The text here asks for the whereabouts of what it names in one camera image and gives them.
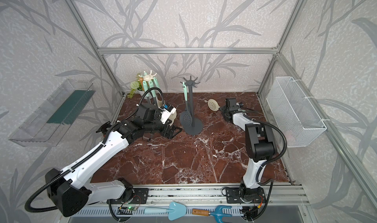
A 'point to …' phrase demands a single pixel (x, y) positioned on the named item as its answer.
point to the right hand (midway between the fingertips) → (221, 108)
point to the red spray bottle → (103, 128)
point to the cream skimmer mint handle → (213, 105)
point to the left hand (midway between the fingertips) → (176, 126)
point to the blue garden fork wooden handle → (200, 212)
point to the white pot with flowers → (136, 86)
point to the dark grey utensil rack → (197, 127)
